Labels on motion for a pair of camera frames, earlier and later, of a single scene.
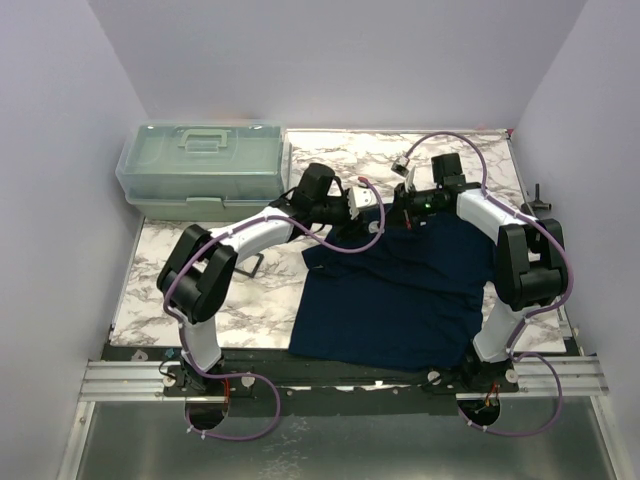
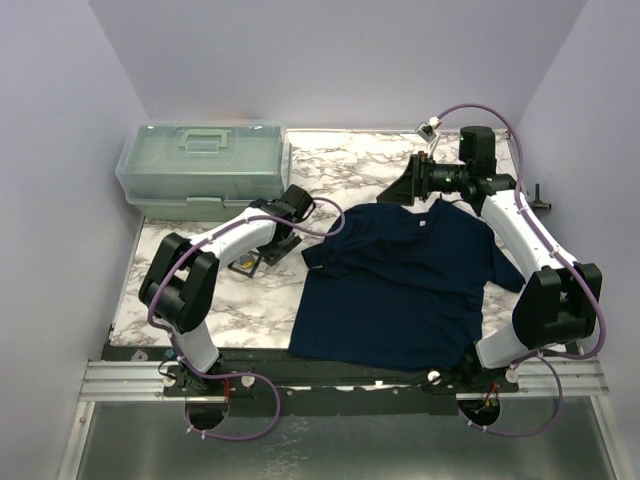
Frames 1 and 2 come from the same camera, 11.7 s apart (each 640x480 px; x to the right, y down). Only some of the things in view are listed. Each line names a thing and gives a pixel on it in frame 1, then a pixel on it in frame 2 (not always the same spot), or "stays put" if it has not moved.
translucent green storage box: x=204 y=169 stays put
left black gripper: x=350 y=227 to x=273 y=254
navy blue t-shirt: x=415 y=298 stays put
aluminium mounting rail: x=139 y=381 stays put
